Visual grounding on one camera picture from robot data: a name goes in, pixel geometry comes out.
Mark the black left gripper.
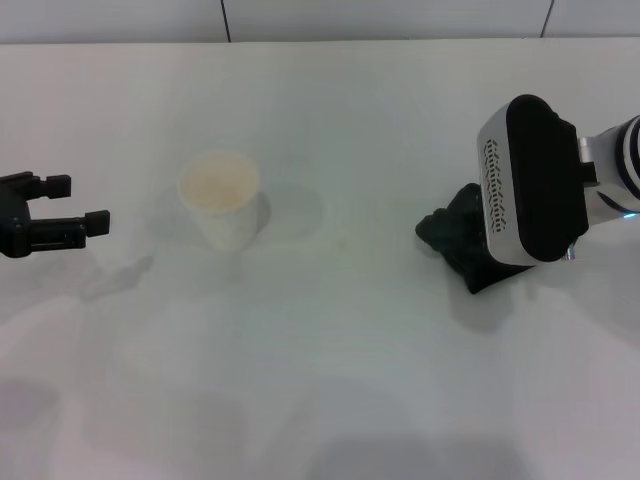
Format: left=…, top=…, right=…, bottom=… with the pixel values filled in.
left=0, top=171, right=112, bottom=259

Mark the white paper cup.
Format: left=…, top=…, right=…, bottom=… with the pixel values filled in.
left=176, top=151, right=262, bottom=253

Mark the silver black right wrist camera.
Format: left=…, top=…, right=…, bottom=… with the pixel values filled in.
left=476, top=93, right=592, bottom=268

